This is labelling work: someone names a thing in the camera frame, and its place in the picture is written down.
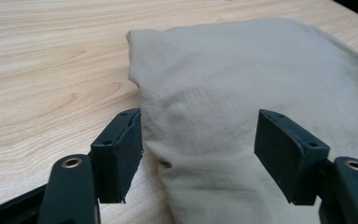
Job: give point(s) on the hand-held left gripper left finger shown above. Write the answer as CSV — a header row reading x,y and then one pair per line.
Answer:
x,y
118,161

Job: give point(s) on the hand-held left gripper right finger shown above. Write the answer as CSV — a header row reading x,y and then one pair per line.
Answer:
x,y
286,155

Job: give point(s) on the beige shorts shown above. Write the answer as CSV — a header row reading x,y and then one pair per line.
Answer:
x,y
230,77

